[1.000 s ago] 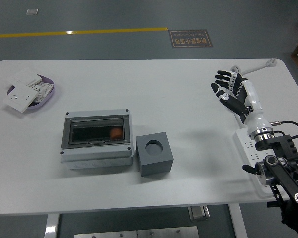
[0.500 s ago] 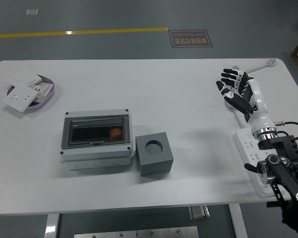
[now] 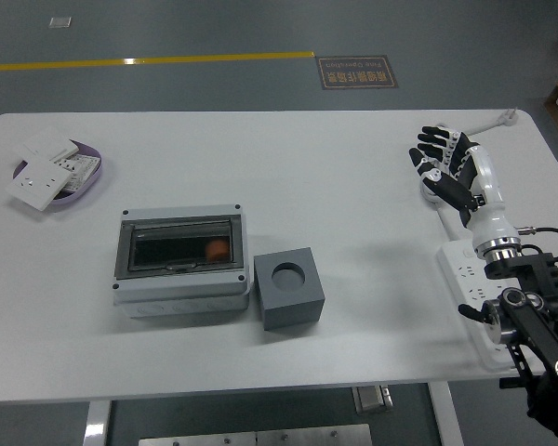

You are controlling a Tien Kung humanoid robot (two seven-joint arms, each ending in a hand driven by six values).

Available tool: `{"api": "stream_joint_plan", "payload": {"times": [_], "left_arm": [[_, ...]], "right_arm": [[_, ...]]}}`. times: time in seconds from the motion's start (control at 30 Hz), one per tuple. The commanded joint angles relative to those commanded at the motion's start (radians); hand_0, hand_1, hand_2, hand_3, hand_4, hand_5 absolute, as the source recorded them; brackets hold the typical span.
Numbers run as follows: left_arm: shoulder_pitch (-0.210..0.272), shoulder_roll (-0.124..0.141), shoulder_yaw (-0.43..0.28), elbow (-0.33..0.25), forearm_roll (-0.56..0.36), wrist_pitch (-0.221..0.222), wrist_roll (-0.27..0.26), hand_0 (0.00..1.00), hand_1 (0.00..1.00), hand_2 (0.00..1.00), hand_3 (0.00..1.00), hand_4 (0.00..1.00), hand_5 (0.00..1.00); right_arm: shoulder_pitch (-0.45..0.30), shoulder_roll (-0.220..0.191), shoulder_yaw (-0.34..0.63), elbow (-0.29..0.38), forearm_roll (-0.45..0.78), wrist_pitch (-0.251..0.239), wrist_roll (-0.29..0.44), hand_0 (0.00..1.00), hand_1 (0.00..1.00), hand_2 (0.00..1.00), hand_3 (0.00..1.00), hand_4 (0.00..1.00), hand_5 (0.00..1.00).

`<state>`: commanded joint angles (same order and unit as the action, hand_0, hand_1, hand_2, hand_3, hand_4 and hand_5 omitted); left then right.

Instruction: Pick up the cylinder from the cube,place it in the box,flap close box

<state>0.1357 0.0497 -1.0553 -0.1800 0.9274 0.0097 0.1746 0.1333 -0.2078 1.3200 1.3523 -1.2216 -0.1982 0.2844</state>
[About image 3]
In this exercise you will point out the grey junction box clear lid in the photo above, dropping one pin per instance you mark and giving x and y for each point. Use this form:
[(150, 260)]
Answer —
[(181, 289)]

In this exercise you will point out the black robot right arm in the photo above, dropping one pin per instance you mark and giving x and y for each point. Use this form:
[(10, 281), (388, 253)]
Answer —
[(539, 279)]

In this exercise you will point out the grey metal base plate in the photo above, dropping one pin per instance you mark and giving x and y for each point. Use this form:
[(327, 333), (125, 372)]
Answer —
[(314, 436), (197, 441)]

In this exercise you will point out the purple tray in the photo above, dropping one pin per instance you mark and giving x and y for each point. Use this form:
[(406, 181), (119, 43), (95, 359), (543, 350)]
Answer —
[(87, 189)]

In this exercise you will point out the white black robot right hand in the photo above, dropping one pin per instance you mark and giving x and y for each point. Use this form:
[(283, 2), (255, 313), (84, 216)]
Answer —
[(486, 186)]

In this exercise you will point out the orange cylinder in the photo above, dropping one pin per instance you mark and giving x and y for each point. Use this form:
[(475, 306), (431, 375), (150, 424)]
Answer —
[(216, 250)]

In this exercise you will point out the white switch plate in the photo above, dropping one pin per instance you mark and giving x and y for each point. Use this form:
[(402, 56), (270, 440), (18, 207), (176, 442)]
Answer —
[(46, 144)]

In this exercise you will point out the small grey floor plate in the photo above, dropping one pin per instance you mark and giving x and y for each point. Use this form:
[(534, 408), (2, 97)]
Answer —
[(60, 22)]

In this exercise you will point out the white printed socket panel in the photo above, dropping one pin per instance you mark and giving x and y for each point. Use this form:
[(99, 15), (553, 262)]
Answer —
[(81, 169)]

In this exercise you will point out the white table leg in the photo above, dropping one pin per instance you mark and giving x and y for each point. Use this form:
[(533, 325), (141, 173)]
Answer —
[(446, 418), (96, 425)]

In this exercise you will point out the white power strip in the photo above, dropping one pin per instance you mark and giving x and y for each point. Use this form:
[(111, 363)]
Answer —
[(460, 266)]

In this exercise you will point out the grey under-table bracket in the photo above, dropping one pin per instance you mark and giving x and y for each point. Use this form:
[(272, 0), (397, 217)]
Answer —
[(372, 399)]

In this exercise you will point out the grey cube with round hole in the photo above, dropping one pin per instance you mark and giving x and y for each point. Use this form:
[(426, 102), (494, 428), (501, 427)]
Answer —
[(293, 312)]

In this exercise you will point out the brown floor sign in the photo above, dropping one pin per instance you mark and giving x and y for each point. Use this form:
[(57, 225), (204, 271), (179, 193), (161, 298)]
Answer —
[(357, 72)]

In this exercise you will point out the white socket plate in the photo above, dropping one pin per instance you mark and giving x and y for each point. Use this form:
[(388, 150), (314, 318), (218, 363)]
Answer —
[(37, 183)]

